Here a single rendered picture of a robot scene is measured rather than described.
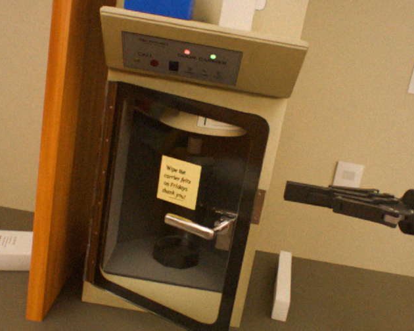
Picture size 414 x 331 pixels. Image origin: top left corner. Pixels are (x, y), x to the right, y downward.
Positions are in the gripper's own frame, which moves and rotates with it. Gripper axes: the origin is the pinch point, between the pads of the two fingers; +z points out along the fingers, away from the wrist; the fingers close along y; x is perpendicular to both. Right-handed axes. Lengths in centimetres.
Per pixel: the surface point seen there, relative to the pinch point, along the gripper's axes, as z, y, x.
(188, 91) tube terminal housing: 22.1, -11.0, -11.7
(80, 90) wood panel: 41.7, -13.2, -8.2
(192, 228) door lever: 17.3, 5.0, 7.2
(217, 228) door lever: 13.4, 4.0, 6.9
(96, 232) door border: 35.0, -9.3, 17.1
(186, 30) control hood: 23.4, 0.2, -22.2
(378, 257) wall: -35, -55, 30
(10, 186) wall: 69, -54, 28
